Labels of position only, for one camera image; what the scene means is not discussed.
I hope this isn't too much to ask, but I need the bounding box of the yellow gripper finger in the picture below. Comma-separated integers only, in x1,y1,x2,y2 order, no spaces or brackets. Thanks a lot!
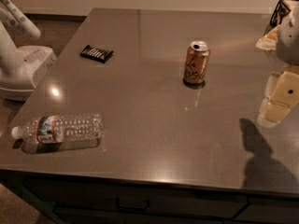
256,26,279,50
257,66,299,128

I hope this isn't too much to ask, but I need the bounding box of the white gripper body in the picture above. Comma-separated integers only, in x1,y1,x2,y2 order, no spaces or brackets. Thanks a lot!
276,7,299,65

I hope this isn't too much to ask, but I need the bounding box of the orange La Croix can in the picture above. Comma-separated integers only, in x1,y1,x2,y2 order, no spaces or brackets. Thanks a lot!
183,40,210,85

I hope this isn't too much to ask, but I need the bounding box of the black rxbar chocolate bar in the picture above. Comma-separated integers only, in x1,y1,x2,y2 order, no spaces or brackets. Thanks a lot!
80,45,114,63

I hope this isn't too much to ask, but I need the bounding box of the clear plastic water bottle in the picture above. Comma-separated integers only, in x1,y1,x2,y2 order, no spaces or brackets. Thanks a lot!
11,113,103,145

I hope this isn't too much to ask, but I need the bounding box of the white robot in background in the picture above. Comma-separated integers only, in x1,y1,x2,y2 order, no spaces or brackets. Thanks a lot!
0,0,56,101

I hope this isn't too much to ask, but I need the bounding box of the black wire basket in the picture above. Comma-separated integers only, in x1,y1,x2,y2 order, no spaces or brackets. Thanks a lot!
269,0,299,28

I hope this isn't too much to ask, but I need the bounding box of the dark drawer handle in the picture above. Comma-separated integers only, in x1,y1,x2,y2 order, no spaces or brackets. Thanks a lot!
115,198,150,212

